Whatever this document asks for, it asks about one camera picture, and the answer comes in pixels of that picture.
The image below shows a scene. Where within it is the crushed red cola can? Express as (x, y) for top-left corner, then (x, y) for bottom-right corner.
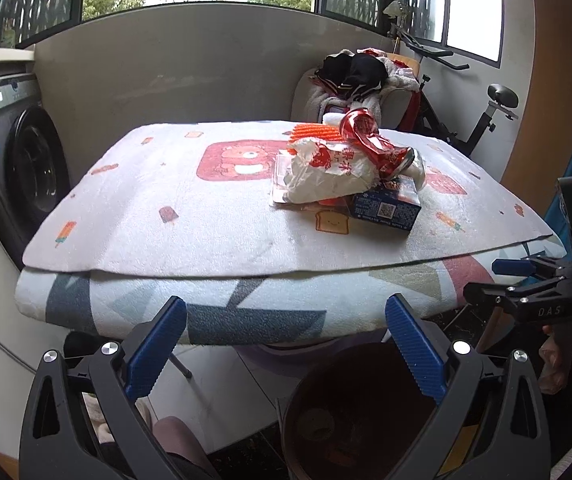
(339, 108), (415, 180)

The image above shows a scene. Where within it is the white paper wrapper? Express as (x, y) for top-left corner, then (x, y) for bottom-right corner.
(286, 138), (379, 204)

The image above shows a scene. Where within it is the clear plastic box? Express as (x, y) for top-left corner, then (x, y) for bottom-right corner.
(271, 150), (293, 204)

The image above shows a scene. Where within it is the white tissue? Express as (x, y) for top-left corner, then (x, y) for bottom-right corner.
(401, 148), (426, 192)

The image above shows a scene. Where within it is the person's right hand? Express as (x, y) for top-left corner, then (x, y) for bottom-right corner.
(539, 325), (567, 394)

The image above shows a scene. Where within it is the geometric patterned mattress pad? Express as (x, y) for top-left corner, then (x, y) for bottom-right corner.
(16, 235), (566, 346)

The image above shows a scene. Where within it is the blue white small carton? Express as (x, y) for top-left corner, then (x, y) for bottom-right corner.
(349, 176), (421, 232)

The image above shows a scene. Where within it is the black exercise bike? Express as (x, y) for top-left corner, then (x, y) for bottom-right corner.
(383, 0), (520, 156)

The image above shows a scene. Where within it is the white cartoon bear blanket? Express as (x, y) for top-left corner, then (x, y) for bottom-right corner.
(22, 122), (551, 278)

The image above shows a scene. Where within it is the orange ridged sponge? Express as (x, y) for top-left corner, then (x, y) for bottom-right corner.
(289, 122), (344, 145)

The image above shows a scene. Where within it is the pile of clothes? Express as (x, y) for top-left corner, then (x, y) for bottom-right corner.
(311, 48), (419, 102)

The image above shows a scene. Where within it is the grey front-load washing machine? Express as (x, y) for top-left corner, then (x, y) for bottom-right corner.
(0, 74), (71, 269)

